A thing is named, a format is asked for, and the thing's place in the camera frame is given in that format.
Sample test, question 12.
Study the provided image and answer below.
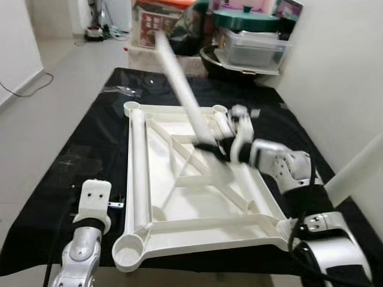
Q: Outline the white plastic table top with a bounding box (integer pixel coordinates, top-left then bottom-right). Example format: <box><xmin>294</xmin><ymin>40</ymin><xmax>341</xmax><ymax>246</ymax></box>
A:
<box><xmin>112</xmin><ymin>100</ymin><xmax>300</xmax><ymax>274</ymax></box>

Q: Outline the black tablecloth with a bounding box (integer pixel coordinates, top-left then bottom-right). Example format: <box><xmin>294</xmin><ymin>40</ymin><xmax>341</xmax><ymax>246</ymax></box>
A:
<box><xmin>0</xmin><ymin>67</ymin><xmax>383</xmax><ymax>277</ymax></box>

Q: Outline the black wok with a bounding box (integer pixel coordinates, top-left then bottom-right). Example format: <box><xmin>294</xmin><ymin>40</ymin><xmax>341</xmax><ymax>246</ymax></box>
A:
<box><xmin>199</xmin><ymin>45</ymin><xmax>264</xmax><ymax>81</ymax></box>

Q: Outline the clear plastic container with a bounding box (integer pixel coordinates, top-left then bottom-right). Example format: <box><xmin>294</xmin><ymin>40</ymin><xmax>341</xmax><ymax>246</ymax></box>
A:
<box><xmin>215</xmin><ymin>29</ymin><xmax>291</xmax><ymax>75</ymax></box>

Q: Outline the clear plastic bag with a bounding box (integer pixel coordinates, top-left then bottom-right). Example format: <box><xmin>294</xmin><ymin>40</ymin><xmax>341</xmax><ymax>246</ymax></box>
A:
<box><xmin>102</xmin><ymin>86</ymin><xmax>144</xmax><ymax>99</ymax></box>

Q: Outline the beige cloth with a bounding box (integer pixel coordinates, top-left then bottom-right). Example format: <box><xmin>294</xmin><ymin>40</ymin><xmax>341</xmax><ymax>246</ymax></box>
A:
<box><xmin>127</xmin><ymin>45</ymin><xmax>207</xmax><ymax>75</ymax></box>

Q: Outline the black bag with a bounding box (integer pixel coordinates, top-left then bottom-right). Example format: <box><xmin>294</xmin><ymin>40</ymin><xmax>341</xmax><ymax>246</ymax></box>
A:
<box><xmin>169</xmin><ymin>0</ymin><xmax>216</xmax><ymax>57</ymax></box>

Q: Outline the green pot lid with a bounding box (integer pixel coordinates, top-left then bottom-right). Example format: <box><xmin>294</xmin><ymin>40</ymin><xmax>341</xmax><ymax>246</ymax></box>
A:
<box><xmin>212</xmin><ymin>5</ymin><xmax>282</xmax><ymax>33</ymax></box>

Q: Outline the red printed box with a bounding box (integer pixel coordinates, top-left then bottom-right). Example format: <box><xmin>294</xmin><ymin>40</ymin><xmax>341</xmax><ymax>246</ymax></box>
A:
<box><xmin>138</xmin><ymin>9</ymin><xmax>180</xmax><ymax>48</ymax></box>

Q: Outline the pink box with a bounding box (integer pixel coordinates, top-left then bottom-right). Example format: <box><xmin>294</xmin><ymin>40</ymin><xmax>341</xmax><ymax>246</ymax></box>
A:
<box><xmin>227</xmin><ymin>0</ymin><xmax>282</xmax><ymax>13</ymax></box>

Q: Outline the dark printed carton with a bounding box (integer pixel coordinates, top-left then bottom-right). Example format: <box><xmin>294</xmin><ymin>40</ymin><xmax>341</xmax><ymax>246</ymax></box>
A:
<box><xmin>276</xmin><ymin>0</ymin><xmax>303</xmax><ymax>39</ymax></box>

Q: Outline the orange lidded storage box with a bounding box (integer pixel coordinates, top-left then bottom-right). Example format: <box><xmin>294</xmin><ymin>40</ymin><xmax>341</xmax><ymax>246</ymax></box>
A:
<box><xmin>132</xmin><ymin>0</ymin><xmax>195</xmax><ymax>50</ymax></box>

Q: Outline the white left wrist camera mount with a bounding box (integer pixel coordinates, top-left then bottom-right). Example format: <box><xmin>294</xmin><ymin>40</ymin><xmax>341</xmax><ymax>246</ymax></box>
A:
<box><xmin>75</xmin><ymin>179</ymin><xmax>113</xmax><ymax>234</ymax></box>

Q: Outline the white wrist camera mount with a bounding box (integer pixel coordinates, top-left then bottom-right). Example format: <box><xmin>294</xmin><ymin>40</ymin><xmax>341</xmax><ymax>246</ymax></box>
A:
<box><xmin>224</xmin><ymin>105</ymin><xmax>255</xmax><ymax>165</ymax></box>
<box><xmin>75</xmin><ymin>179</ymin><xmax>113</xmax><ymax>234</ymax></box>

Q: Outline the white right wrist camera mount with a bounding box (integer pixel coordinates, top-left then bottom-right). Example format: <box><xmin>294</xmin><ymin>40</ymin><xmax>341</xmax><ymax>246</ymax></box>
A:
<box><xmin>224</xmin><ymin>105</ymin><xmax>255</xmax><ymax>165</ymax></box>

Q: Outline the black floor cable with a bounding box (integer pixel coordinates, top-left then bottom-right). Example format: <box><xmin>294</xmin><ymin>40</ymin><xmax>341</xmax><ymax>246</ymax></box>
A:
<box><xmin>0</xmin><ymin>72</ymin><xmax>54</xmax><ymax>97</ymax></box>

